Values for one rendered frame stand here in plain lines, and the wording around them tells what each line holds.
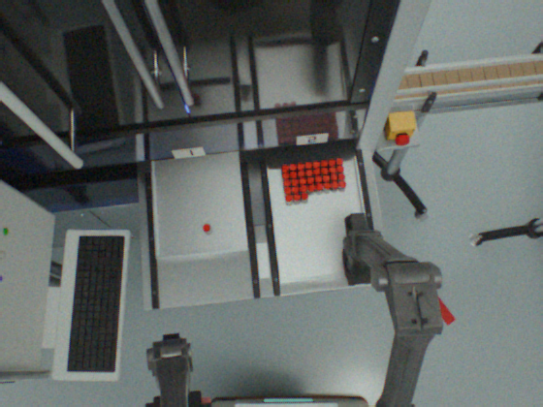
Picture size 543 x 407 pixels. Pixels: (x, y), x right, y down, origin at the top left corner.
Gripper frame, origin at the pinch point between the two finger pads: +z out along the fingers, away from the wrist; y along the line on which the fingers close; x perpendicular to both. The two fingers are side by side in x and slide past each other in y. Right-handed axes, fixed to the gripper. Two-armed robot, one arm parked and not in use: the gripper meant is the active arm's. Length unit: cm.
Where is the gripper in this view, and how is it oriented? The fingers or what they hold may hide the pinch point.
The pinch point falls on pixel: (355, 276)
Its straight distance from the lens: 162.5
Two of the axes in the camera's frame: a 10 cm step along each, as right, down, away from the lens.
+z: 0.7, 4.3, 9.0
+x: -9.9, 1.2, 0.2
